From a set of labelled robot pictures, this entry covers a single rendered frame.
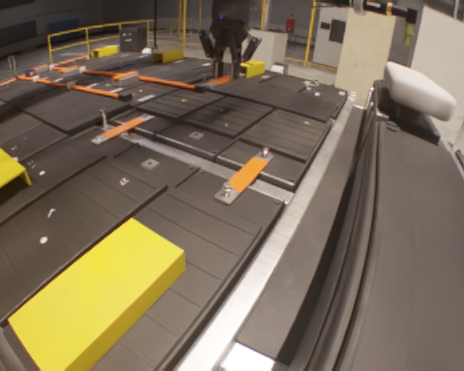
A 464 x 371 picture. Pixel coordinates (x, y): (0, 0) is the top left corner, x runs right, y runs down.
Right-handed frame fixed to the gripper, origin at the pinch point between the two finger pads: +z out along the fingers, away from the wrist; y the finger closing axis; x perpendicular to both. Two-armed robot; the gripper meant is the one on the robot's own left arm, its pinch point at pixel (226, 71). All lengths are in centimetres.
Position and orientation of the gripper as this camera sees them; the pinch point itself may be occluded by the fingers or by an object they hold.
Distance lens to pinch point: 55.5
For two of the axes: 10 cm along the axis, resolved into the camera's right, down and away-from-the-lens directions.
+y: 8.9, 3.3, -3.2
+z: -0.7, 8.0, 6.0
